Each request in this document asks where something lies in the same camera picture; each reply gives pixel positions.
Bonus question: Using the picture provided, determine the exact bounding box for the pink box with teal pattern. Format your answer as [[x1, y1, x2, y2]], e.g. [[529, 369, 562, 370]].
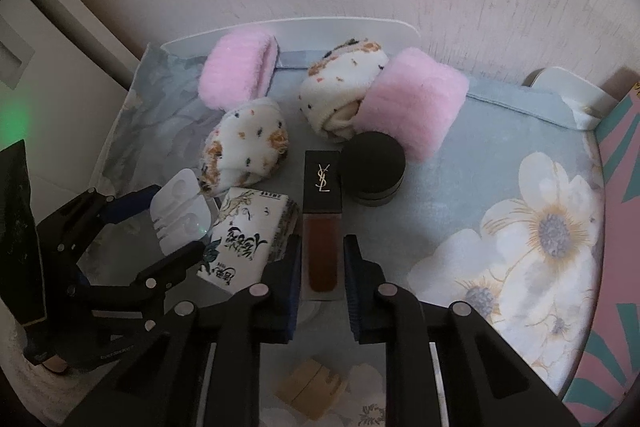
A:
[[562, 82, 640, 418]]

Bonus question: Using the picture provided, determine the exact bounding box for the foundation bottle with black cap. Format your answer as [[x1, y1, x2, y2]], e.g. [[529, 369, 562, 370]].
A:
[[301, 150, 346, 295]]

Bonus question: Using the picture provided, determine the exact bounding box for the pink fluffy cuff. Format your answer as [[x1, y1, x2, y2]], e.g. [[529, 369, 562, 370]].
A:
[[199, 32, 279, 110], [356, 48, 470, 162]]

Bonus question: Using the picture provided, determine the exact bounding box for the person's left forearm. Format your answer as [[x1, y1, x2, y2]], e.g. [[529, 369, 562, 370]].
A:
[[0, 307, 101, 413]]

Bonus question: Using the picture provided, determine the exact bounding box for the white cabinet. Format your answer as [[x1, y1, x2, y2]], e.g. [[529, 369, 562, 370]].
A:
[[0, 0, 133, 188]]

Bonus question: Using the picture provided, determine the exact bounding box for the white earphone case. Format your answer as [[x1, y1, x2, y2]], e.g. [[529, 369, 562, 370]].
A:
[[150, 169, 212, 255]]

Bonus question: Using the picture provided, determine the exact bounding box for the white printed tissue packet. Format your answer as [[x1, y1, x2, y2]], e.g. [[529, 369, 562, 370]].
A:
[[196, 188, 302, 293]]

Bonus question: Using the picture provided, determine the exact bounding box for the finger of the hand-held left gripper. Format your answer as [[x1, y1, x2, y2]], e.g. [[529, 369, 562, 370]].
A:
[[75, 241, 207, 325], [35, 184, 162, 270]]

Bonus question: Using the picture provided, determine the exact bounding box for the white spotted sock roll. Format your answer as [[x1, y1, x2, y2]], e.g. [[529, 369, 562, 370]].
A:
[[197, 97, 291, 198], [299, 38, 388, 142]]

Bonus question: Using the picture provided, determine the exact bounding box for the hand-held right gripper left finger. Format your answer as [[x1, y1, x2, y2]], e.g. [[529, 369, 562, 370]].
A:
[[62, 239, 303, 427]]

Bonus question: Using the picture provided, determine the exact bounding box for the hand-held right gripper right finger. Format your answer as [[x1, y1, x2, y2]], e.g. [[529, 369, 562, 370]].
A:
[[342, 234, 583, 427]]

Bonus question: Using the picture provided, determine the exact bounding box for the black round jar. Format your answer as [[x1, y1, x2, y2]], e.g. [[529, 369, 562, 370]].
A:
[[340, 132, 407, 208]]

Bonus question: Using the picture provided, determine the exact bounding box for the blue floral tablecloth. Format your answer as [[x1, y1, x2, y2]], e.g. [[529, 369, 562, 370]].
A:
[[85, 42, 606, 427]]

